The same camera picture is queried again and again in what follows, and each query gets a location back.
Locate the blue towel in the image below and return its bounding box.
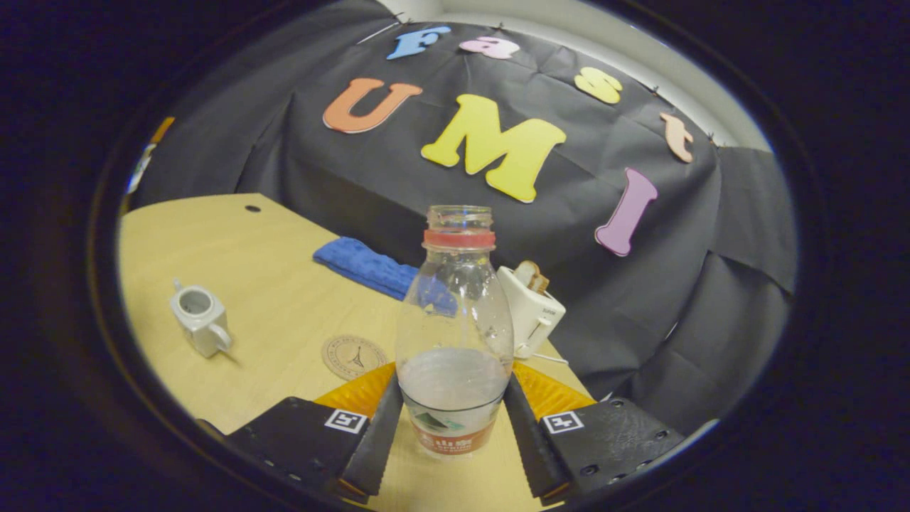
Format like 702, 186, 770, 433
313, 237, 460, 318

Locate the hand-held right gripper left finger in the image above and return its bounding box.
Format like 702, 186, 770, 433
226, 361, 405, 498

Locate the round brown coaster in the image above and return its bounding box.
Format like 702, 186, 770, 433
321, 334, 389, 382

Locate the white toaster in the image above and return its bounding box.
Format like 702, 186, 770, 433
496, 265, 567, 360

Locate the computer monitor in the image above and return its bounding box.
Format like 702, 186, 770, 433
127, 142, 156, 194

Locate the toasted bread slice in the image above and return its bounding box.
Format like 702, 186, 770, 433
515, 260, 550, 294

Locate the white ceramic teacup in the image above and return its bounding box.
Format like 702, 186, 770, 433
169, 278, 234, 359

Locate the clear plastic water bottle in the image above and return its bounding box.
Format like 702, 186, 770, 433
395, 205, 515, 457

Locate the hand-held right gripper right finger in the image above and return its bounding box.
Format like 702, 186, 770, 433
502, 360, 688, 500

